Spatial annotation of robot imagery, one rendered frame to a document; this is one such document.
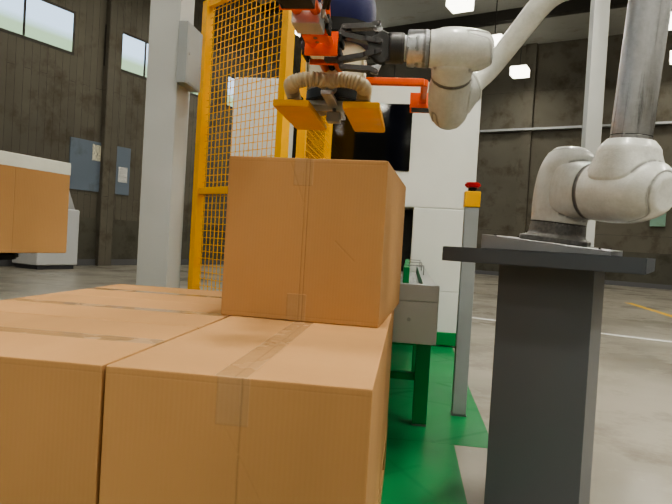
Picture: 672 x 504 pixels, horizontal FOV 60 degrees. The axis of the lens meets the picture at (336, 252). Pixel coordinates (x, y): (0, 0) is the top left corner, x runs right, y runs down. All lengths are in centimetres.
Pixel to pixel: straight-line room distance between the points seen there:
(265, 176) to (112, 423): 75
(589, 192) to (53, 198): 213
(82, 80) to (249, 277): 1071
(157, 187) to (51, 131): 859
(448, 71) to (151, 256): 195
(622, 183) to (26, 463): 138
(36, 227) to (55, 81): 906
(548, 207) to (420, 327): 65
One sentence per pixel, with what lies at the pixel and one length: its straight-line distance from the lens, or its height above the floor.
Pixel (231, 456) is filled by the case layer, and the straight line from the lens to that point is 90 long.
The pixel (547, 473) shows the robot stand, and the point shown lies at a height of 15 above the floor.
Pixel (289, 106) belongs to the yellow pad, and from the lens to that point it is 163.
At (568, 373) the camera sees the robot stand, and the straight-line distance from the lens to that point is 171.
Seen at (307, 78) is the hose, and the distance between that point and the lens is 161.
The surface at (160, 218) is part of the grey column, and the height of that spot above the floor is 80.
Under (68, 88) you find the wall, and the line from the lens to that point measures 1186.
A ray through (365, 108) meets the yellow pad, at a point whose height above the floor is 110.
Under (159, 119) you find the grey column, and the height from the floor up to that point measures 129.
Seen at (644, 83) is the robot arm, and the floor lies 118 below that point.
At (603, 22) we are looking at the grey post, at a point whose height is 260.
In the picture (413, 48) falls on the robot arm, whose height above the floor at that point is 122.
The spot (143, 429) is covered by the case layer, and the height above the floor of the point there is 45.
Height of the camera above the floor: 75
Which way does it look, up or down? 1 degrees down
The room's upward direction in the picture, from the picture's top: 3 degrees clockwise
